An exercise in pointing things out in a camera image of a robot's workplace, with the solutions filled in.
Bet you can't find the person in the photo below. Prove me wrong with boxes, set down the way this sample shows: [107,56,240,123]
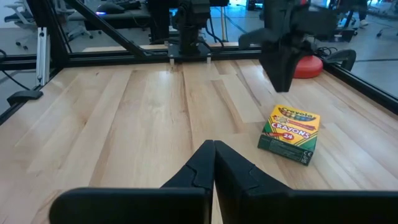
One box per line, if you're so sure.
[337,0,371,29]

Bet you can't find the Crayola crayon box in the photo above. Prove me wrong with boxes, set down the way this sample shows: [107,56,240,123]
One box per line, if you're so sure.
[257,104,321,166]

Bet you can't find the black aluminium table frame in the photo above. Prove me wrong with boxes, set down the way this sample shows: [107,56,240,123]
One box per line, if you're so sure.
[0,0,398,125]

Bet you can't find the black frame clamp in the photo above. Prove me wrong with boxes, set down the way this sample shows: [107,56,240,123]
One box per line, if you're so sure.
[6,90,44,106]
[323,49,357,72]

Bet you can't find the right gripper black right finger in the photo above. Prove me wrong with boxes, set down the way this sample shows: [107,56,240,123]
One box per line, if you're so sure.
[213,139,398,224]

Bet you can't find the red desk lamp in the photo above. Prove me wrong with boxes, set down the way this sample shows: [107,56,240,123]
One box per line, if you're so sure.
[294,55,324,79]

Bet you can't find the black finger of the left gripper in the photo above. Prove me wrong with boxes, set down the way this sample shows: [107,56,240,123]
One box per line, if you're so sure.
[285,51,312,93]
[261,52,289,93]

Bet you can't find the black computer mouse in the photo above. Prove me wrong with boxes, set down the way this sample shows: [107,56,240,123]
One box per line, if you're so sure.
[96,2,126,15]

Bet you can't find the black desk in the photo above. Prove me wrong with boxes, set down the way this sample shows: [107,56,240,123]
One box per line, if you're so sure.
[67,0,150,31]

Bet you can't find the grey office chair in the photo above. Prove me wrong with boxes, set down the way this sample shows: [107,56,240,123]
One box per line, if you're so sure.
[4,0,35,50]

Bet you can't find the silver aluminium extrusion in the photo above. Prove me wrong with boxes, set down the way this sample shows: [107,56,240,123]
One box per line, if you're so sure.
[35,27,50,86]

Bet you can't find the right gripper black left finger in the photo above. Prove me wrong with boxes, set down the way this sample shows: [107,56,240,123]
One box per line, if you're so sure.
[49,139,216,224]

